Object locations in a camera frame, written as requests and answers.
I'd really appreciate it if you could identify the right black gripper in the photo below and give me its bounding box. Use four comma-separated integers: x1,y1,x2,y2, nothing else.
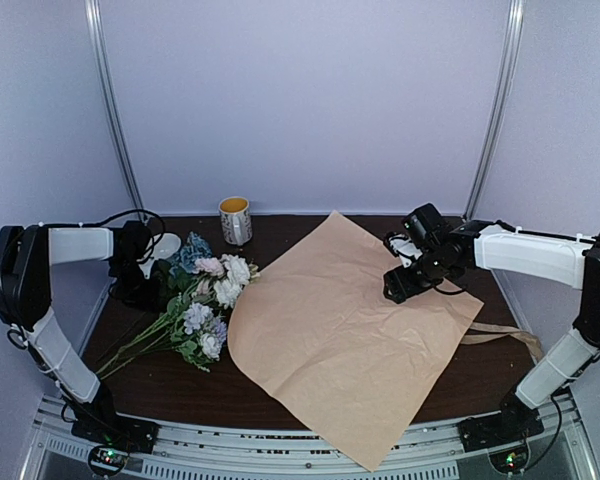
385,247,458,304

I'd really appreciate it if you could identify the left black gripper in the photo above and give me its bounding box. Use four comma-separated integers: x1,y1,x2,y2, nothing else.
109,258,160,312

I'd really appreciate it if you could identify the blue hydrangea stem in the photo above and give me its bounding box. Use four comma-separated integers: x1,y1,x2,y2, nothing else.
166,232,212,299

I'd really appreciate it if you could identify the pink rose stem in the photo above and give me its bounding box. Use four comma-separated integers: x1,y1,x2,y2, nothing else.
168,257,226,308

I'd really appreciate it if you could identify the green and peach wrapping paper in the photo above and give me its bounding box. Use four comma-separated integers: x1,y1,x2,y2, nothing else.
228,212,482,471

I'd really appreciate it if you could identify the white rose stem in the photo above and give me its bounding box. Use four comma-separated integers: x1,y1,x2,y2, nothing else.
206,254,260,312

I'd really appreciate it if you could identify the beige ribbon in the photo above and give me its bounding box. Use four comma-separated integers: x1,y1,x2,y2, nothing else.
460,321,545,362

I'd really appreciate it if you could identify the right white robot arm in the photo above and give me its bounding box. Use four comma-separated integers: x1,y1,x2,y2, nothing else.
384,206,600,451

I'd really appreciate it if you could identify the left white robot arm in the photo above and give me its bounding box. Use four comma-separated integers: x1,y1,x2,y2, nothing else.
0,221,158,444

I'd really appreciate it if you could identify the small white round bowl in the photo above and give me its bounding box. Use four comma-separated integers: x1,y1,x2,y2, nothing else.
157,233,182,260

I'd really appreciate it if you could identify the lavender hydrangea stem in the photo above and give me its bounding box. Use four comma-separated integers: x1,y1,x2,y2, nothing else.
96,294,228,380

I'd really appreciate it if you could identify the patterned mug yellow inside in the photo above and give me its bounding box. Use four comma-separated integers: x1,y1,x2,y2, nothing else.
218,196,253,247

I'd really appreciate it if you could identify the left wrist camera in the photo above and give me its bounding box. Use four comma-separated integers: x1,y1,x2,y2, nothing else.
136,234,163,280

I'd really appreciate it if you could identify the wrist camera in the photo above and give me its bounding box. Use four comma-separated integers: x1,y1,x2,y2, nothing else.
136,234,163,280
383,203,453,267

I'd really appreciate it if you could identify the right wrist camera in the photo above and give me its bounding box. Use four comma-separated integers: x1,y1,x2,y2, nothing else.
383,203,453,267

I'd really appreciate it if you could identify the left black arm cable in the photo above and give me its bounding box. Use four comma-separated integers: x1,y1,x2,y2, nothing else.
79,208,167,261

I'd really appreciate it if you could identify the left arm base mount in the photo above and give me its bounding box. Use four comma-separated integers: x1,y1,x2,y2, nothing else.
71,416,159,477

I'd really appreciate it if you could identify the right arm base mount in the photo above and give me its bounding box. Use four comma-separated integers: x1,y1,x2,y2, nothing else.
457,413,544,476

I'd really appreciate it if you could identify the front aluminium rail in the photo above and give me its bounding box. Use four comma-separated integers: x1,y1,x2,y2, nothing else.
19,395,600,479

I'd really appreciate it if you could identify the left aluminium frame post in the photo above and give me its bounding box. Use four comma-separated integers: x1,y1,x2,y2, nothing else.
84,0,149,222

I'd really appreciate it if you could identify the aluminium frame post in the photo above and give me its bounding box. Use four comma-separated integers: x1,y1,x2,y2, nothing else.
84,0,149,222
462,0,526,220

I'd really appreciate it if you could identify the right aluminium frame post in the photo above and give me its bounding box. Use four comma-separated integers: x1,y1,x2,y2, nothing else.
462,0,526,220

